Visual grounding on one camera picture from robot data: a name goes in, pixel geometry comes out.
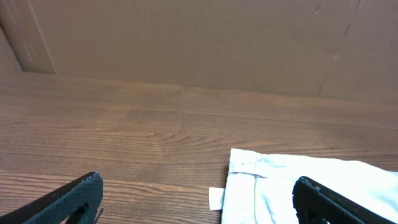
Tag beige shorts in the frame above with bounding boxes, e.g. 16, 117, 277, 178
209, 148, 397, 223

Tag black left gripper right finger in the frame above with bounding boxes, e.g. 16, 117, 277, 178
292, 176, 394, 224

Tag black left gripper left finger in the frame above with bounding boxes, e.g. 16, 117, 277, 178
1, 172, 103, 224

